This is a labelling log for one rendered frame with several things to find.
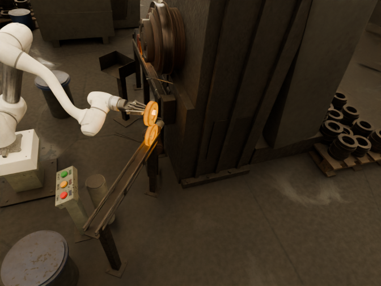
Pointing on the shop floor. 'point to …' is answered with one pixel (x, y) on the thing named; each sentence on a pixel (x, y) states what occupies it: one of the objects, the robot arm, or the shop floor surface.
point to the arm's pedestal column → (30, 185)
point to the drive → (313, 78)
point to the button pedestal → (72, 202)
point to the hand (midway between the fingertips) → (150, 111)
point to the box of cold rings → (73, 19)
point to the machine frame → (228, 82)
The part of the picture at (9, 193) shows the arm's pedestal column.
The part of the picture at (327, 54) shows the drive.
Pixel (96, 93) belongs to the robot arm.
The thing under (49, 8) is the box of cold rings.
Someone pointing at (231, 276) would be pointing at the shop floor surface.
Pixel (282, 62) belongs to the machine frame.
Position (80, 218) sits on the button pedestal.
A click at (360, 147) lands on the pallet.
